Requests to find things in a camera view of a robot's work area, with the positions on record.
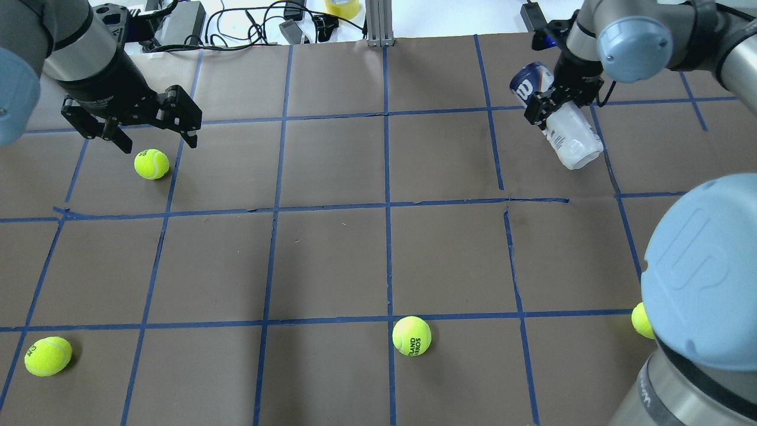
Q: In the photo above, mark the yellow tape roll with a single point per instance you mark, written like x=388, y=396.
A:
x=346, y=9

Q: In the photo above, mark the tennis ball middle grid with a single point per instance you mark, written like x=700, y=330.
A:
x=151, y=164

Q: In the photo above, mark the white tennis ball can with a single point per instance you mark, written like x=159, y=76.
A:
x=568, y=132

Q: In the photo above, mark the aluminium frame post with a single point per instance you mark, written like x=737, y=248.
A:
x=378, y=21

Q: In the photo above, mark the black power adapter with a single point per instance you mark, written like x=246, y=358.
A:
x=533, y=17

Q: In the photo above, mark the tennis ball far left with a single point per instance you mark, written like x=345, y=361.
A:
x=48, y=356

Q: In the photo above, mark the tennis ball front centre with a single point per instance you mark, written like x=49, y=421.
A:
x=640, y=322

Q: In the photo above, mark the tennis ball near base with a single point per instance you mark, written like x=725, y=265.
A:
x=411, y=336

